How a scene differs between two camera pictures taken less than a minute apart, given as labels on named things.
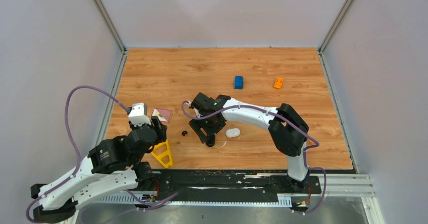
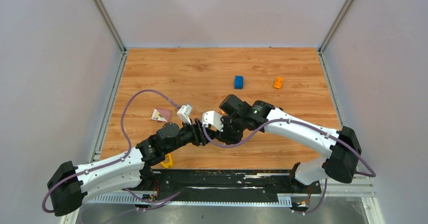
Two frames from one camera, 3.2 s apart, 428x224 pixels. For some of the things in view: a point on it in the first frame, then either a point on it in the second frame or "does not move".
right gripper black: [197, 126] -> [225, 136]
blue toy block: [238, 82] does not move
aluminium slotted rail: [332, 184] does not move
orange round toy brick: [278, 84] does not move
